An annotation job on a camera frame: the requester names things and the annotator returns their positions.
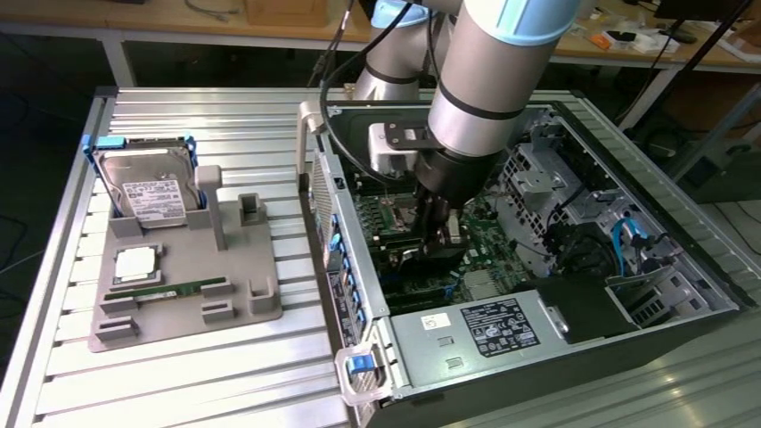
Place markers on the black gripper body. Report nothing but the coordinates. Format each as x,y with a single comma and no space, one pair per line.
457,176

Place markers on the black graphics card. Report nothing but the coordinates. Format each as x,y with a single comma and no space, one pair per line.
440,265

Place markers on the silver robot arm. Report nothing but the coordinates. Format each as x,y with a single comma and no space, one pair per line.
488,67

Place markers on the CPU socket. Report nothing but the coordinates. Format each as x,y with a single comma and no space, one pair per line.
399,214

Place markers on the green motherboard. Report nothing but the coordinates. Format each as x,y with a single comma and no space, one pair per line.
493,236

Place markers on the silver disk bay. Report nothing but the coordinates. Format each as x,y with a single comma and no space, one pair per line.
535,183

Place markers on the silver chipset heatsink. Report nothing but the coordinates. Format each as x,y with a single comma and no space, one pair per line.
481,285

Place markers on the black expansion slot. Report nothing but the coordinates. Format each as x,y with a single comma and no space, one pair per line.
416,298

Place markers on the grey power supply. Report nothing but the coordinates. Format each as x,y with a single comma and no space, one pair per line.
425,352

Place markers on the black plastic shroud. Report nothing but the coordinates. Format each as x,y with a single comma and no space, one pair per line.
585,307

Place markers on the orange and white device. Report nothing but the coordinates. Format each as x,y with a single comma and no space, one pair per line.
601,41

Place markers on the black open PC case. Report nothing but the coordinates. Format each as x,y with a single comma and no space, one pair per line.
595,370

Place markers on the grey parts rack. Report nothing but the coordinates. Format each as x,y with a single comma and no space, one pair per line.
179,252

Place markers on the white plastic part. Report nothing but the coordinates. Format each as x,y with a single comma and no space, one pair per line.
651,42

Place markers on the green RAM stick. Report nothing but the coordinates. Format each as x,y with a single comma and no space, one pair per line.
172,290

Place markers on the silver hard disk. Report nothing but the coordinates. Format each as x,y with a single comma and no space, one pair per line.
148,196

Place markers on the black slanted pole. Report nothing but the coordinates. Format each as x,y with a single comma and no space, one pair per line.
699,48

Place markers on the black computer mouse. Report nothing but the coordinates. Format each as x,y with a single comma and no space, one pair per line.
687,35

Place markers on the wooden workbench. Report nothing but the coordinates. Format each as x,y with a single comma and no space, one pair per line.
713,58
90,18

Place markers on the silver CPU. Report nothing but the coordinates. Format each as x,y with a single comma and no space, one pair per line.
136,265

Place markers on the black monitor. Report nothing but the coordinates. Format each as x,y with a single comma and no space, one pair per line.
701,9

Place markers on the blue disk carrier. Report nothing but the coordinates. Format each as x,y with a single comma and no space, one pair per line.
110,143

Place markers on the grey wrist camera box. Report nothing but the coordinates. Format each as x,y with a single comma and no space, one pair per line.
387,153

